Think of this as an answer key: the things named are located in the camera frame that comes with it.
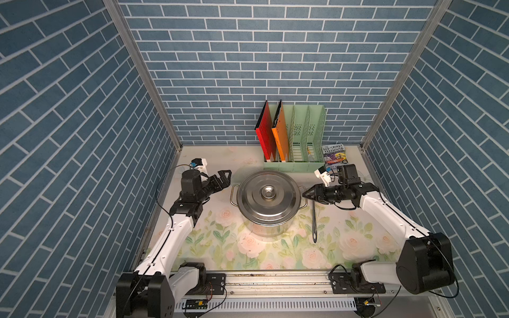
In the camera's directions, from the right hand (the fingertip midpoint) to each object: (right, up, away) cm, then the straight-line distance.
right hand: (308, 196), depth 81 cm
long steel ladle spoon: (+5, -14, +8) cm, 17 cm away
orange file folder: (-11, +27, +8) cm, 31 cm away
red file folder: (-18, +28, +8) cm, 34 cm away
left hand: (-33, +9, -1) cm, 34 cm away
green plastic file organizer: (+6, +33, +34) cm, 48 cm away
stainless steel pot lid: (-17, 0, -3) cm, 17 cm away
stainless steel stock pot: (-17, -15, +3) cm, 23 cm away
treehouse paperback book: (+22, +18, +31) cm, 42 cm away
